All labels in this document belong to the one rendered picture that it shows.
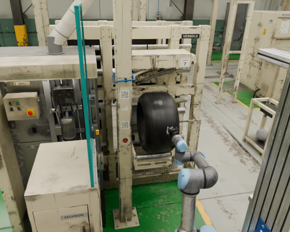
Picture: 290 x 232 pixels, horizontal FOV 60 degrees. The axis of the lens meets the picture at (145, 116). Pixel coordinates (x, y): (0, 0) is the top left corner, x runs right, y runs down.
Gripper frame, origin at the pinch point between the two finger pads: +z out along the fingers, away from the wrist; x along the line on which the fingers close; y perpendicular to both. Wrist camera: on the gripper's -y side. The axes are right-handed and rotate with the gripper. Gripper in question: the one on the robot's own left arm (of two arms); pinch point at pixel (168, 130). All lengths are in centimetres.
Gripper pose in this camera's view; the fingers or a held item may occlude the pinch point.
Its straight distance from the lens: 211.0
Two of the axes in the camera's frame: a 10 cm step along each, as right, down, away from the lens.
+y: 0.0, -9.4, -3.5
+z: -2.0, -3.4, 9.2
